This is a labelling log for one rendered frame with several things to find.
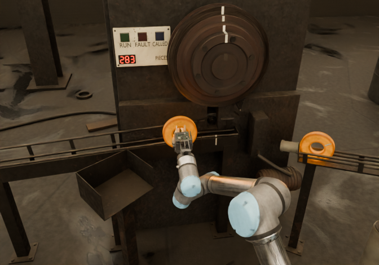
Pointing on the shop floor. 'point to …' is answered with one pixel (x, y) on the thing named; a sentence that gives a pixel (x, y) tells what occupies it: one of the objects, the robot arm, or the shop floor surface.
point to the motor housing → (295, 182)
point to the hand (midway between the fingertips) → (179, 128)
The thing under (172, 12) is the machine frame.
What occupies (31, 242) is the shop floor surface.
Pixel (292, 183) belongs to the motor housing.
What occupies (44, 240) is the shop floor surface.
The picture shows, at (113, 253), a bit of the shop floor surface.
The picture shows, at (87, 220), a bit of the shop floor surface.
